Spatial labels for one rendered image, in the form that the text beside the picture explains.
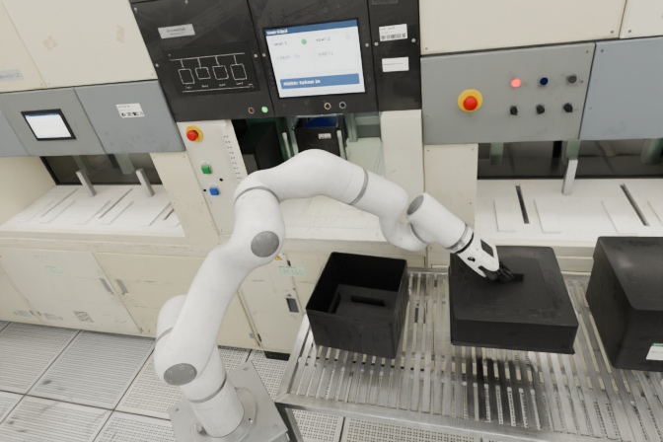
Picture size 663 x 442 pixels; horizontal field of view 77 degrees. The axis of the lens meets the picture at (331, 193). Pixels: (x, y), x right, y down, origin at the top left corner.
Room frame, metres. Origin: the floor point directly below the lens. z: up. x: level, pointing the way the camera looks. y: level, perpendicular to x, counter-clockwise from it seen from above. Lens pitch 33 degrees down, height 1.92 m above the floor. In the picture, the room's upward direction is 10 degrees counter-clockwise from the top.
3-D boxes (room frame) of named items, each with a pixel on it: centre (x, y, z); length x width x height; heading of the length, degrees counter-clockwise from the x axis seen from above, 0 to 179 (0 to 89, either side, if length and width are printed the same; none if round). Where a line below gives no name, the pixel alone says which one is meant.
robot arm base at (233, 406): (0.71, 0.43, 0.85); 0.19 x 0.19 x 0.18
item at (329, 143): (1.94, -0.01, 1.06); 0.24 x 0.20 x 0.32; 72
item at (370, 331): (0.97, -0.03, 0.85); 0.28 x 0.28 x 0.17; 66
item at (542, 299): (0.77, -0.42, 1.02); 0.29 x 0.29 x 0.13; 73
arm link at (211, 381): (0.74, 0.43, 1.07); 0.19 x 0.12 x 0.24; 10
